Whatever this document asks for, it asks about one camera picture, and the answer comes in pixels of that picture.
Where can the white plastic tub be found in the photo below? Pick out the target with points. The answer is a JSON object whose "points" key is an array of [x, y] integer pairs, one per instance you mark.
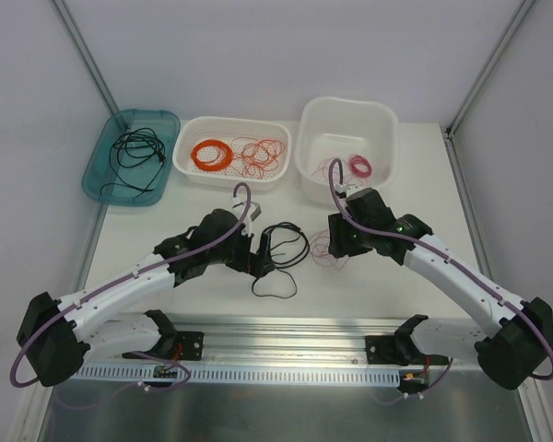
{"points": [[363, 134]]}

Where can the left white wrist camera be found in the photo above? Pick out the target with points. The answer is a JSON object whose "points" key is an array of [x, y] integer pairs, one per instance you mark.
{"points": [[238, 206]]}

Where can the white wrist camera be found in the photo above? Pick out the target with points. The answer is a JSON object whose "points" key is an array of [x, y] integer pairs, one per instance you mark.
{"points": [[238, 206], [343, 191]]}

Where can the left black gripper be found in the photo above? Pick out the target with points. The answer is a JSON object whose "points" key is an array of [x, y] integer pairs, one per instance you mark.
{"points": [[251, 259]]}

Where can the white slotted cable duct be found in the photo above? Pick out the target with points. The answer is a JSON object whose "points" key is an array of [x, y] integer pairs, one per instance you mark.
{"points": [[257, 375]]}

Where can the teal transparent plastic tray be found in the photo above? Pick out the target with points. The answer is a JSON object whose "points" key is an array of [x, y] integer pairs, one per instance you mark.
{"points": [[131, 161]]}

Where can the left aluminium frame post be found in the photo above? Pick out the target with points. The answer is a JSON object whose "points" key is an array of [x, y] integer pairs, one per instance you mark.
{"points": [[74, 33]]}

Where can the aluminium mounting rail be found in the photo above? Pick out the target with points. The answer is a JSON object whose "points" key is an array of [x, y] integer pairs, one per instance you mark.
{"points": [[320, 341]]}

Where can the right aluminium frame post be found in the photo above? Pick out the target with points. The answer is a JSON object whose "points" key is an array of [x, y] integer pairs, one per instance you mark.
{"points": [[512, 28]]}

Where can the white perforated plastic basket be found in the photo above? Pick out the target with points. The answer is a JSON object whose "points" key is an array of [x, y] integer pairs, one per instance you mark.
{"points": [[220, 152]]}

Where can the aluminium frame post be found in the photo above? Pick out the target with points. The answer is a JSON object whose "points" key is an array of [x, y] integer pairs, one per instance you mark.
{"points": [[512, 28], [74, 33]]}

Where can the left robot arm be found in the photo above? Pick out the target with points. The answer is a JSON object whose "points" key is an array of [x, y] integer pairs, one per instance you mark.
{"points": [[58, 336]]}

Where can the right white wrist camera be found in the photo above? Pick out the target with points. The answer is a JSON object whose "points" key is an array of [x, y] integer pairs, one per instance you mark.
{"points": [[343, 191]]}

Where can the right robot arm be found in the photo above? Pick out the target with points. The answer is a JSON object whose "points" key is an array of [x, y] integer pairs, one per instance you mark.
{"points": [[510, 338]]}

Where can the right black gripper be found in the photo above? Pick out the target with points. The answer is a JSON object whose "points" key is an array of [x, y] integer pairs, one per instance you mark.
{"points": [[339, 237]]}

